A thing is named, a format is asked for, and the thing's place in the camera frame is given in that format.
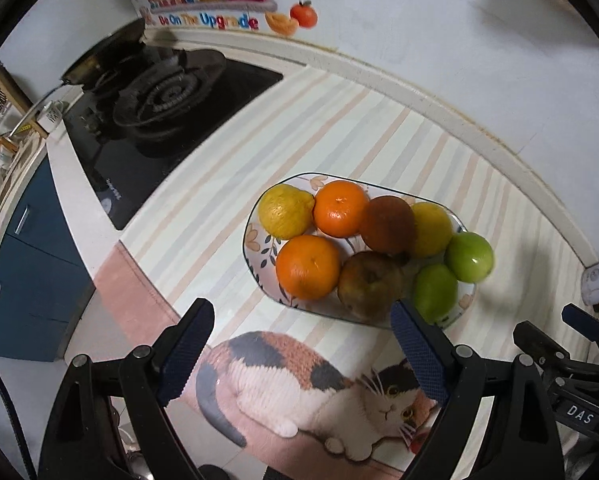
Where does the green apple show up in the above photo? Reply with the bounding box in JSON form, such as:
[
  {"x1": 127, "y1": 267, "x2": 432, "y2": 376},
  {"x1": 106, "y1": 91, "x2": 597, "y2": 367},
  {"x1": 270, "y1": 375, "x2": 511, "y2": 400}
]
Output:
[
  {"x1": 445, "y1": 232, "x2": 495, "y2": 284},
  {"x1": 411, "y1": 263, "x2": 458, "y2": 324}
]

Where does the dark brown-orange fruit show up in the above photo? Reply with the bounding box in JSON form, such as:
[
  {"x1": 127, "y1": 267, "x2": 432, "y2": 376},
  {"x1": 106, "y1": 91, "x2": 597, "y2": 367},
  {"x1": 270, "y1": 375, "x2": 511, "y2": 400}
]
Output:
[{"x1": 359, "y1": 195, "x2": 417, "y2": 255}]

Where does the striped cat-print table mat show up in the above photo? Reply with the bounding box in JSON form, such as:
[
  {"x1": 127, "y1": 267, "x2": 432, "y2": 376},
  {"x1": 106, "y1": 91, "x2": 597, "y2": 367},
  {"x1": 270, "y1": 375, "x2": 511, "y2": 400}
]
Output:
[{"x1": 95, "y1": 68, "x2": 592, "y2": 479}]

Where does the red cherry tomato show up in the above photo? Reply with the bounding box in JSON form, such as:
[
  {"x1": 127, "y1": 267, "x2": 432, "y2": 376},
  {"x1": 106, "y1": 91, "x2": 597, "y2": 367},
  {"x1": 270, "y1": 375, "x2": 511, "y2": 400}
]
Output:
[{"x1": 409, "y1": 427, "x2": 431, "y2": 455}]

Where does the yellow lemon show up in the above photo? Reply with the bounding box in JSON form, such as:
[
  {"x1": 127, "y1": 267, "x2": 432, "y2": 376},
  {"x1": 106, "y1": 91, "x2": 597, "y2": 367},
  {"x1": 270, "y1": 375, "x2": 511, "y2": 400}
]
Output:
[
  {"x1": 411, "y1": 202, "x2": 453, "y2": 259},
  {"x1": 257, "y1": 183, "x2": 315, "y2": 240}
]

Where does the black gas stove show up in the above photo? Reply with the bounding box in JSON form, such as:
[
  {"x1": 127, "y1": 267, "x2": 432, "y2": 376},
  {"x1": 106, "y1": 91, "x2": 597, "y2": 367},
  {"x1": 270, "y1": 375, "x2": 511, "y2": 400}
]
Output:
[{"x1": 64, "y1": 46, "x2": 283, "y2": 231}]

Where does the black frying pan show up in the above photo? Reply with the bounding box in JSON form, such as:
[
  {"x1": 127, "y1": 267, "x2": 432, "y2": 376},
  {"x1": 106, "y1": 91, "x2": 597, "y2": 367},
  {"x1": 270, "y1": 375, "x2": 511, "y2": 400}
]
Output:
[{"x1": 6, "y1": 18, "x2": 145, "y2": 139}]

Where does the blue kitchen cabinet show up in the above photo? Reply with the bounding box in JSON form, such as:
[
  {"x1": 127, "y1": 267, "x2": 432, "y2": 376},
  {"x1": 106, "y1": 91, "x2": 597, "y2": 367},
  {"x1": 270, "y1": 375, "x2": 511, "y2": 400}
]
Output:
[{"x1": 0, "y1": 159, "x2": 95, "y2": 362}]

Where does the orange mandarin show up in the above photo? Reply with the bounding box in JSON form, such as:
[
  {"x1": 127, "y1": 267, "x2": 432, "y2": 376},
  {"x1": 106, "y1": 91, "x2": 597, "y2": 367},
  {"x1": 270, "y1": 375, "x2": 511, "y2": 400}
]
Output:
[
  {"x1": 313, "y1": 180, "x2": 369, "y2": 238},
  {"x1": 275, "y1": 235, "x2": 342, "y2": 301}
]

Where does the brown-red apple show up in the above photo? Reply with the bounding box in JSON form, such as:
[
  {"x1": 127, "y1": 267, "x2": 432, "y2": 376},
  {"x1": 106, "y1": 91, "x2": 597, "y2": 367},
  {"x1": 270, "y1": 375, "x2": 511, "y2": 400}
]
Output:
[{"x1": 337, "y1": 252, "x2": 405, "y2": 323}]

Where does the dish rack with utensils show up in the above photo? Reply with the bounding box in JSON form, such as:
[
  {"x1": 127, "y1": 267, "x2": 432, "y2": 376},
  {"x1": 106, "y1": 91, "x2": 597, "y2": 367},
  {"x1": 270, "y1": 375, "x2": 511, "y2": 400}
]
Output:
[{"x1": 0, "y1": 60, "x2": 48, "y2": 177}]

